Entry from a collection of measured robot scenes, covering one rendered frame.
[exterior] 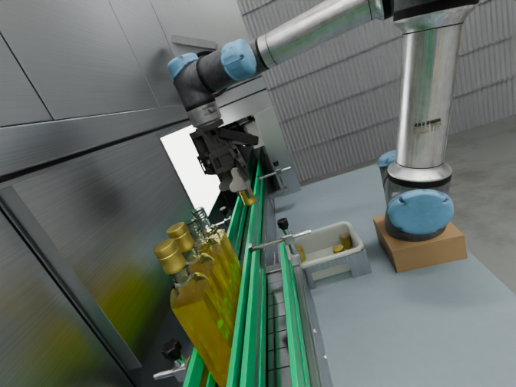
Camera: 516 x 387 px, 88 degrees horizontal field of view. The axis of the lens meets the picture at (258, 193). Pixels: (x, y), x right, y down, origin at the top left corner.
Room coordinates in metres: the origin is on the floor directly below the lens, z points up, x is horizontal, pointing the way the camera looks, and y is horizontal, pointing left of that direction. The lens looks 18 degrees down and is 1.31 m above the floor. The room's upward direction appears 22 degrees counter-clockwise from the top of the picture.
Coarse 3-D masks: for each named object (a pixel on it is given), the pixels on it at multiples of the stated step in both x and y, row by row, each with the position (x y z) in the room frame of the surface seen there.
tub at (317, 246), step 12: (324, 228) 0.80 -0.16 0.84; (336, 228) 0.79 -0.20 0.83; (348, 228) 0.76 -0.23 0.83; (300, 240) 0.81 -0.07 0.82; (312, 240) 0.80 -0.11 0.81; (324, 240) 0.80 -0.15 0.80; (336, 240) 0.79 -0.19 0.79; (360, 240) 0.66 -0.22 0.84; (288, 252) 0.74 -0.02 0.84; (312, 252) 0.80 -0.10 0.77; (324, 252) 0.78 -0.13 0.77; (348, 252) 0.63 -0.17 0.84; (312, 264) 0.65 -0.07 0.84
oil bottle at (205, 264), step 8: (200, 256) 0.44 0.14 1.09; (208, 256) 0.45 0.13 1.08; (192, 264) 0.42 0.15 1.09; (200, 264) 0.42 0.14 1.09; (208, 264) 0.43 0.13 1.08; (216, 264) 0.45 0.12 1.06; (192, 272) 0.41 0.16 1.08; (200, 272) 0.41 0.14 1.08; (208, 272) 0.41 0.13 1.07; (216, 272) 0.44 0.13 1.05; (216, 280) 0.42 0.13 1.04; (224, 280) 0.45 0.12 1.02; (216, 288) 0.41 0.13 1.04; (224, 288) 0.44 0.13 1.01; (224, 296) 0.42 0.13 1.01; (232, 296) 0.45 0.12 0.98; (224, 304) 0.41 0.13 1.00; (232, 304) 0.44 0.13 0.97; (232, 312) 0.42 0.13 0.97; (232, 320) 0.41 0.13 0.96
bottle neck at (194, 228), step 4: (188, 220) 0.51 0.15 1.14; (192, 220) 0.50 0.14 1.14; (196, 220) 0.49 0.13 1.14; (188, 224) 0.48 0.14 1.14; (192, 224) 0.48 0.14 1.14; (196, 224) 0.49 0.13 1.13; (188, 228) 0.48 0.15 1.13; (192, 228) 0.48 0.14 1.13; (196, 228) 0.48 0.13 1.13; (200, 228) 0.49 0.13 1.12; (192, 232) 0.48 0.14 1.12; (196, 232) 0.48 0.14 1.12; (200, 232) 0.49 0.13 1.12; (192, 236) 0.48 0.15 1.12; (196, 236) 0.48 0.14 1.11; (200, 236) 0.48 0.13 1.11; (204, 236) 0.49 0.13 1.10; (196, 240) 0.48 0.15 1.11; (200, 240) 0.48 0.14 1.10; (204, 240) 0.49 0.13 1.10; (196, 244) 0.48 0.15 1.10; (200, 244) 0.48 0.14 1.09
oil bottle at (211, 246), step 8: (208, 240) 0.49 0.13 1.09; (216, 240) 0.51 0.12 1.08; (200, 248) 0.48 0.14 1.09; (208, 248) 0.47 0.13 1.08; (216, 248) 0.48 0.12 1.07; (216, 256) 0.47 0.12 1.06; (224, 256) 0.50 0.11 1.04; (224, 264) 0.49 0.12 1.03; (224, 272) 0.47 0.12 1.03; (232, 272) 0.50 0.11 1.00; (232, 280) 0.48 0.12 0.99; (232, 288) 0.47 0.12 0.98
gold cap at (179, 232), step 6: (180, 222) 0.45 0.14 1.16; (168, 228) 0.44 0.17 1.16; (174, 228) 0.43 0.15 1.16; (180, 228) 0.43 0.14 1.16; (186, 228) 0.44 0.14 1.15; (168, 234) 0.43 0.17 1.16; (174, 234) 0.42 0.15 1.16; (180, 234) 0.42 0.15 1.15; (186, 234) 0.43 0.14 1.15; (180, 240) 0.42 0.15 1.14; (186, 240) 0.43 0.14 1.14; (192, 240) 0.43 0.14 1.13; (180, 246) 0.42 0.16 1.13; (186, 246) 0.42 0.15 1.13; (192, 246) 0.43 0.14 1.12
